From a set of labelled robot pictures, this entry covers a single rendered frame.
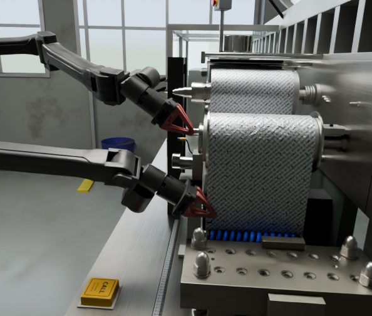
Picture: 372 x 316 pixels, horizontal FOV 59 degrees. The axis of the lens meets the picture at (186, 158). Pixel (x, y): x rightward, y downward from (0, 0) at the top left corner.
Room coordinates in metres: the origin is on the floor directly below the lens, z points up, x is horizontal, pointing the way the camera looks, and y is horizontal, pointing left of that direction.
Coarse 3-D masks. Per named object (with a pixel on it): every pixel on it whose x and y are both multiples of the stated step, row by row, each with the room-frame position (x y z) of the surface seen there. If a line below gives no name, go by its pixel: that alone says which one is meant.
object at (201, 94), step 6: (192, 84) 1.01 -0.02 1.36; (198, 84) 1.01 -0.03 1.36; (204, 84) 1.01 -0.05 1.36; (210, 84) 1.01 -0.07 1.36; (192, 90) 1.00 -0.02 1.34; (198, 90) 1.00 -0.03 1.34; (204, 90) 1.00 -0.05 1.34; (192, 96) 1.00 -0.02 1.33; (198, 96) 1.00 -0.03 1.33; (204, 96) 1.00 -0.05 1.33; (192, 102) 1.02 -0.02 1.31; (198, 102) 1.02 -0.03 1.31; (204, 102) 1.01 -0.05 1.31
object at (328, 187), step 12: (312, 180) 0.95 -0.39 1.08; (324, 180) 0.85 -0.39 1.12; (336, 192) 0.76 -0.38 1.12; (336, 204) 0.75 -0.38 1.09; (348, 204) 0.71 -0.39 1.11; (336, 216) 0.74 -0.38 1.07; (348, 216) 0.71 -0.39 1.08; (336, 228) 0.72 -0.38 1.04; (348, 228) 0.71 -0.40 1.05; (336, 240) 0.71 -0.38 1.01
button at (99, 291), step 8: (96, 280) 0.66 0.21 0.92; (104, 280) 0.66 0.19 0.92; (112, 280) 0.66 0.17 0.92; (88, 288) 0.63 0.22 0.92; (96, 288) 0.63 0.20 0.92; (104, 288) 0.63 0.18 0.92; (112, 288) 0.63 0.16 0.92; (88, 296) 0.61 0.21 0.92; (96, 296) 0.61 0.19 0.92; (104, 296) 0.61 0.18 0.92; (112, 296) 0.61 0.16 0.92; (88, 304) 0.60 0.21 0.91; (96, 304) 0.60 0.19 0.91; (104, 304) 0.60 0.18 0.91
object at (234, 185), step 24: (216, 168) 0.71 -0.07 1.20; (240, 168) 0.71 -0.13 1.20; (264, 168) 0.71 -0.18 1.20; (288, 168) 0.70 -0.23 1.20; (216, 192) 0.71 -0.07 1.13; (240, 192) 0.71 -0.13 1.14; (264, 192) 0.71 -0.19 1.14; (288, 192) 0.70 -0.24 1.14; (216, 216) 0.71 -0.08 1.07; (240, 216) 0.71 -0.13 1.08; (264, 216) 0.71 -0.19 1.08; (288, 216) 0.70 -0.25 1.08
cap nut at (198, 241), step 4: (196, 228) 0.65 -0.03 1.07; (200, 228) 0.65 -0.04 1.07; (196, 232) 0.64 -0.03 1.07; (200, 232) 0.64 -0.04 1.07; (204, 232) 0.65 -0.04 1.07; (196, 236) 0.64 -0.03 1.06; (200, 236) 0.64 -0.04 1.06; (204, 236) 0.64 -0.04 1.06; (192, 240) 0.65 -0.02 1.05; (196, 240) 0.64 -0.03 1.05; (200, 240) 0.64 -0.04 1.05; (204, 240) 0.64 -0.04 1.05; (192, 244) 0.65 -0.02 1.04; (196, 244) 0.64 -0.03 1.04; (200, 244) 0.64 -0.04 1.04; (204, 244) 0.64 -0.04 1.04; (196, 248) 0.63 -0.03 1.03; (200, 248) 0.64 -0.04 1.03; (204, 248) 0.64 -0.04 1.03
